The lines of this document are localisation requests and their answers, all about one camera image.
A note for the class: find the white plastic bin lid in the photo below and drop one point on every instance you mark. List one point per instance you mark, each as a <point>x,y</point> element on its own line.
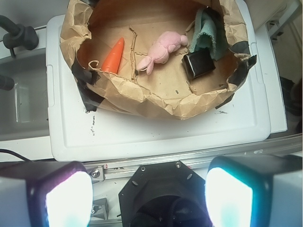
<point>255,111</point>

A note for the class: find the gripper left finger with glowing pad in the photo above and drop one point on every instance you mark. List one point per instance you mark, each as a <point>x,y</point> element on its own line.
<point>45,194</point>

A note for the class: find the grey bracket with label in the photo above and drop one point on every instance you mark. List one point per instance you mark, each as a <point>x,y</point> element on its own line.
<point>100,209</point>

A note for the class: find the pink plush bunny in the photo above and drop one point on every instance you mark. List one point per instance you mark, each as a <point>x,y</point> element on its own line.
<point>160,50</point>

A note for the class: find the black octagonal mount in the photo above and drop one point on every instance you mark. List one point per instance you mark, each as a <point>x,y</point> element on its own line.
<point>164,195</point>

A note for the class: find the orange plastic carrot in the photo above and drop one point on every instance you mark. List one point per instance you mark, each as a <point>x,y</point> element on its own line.
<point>112,61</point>

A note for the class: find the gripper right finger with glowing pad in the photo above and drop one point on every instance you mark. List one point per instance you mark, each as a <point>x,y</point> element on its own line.
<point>255,191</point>

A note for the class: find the black handle knob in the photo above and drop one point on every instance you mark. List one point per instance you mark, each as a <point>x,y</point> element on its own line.
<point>18,35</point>

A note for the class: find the teal knitted cloth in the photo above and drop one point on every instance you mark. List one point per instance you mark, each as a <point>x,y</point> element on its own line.
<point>209,33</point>

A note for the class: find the black box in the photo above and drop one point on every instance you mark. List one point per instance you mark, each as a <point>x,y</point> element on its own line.
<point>198,63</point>

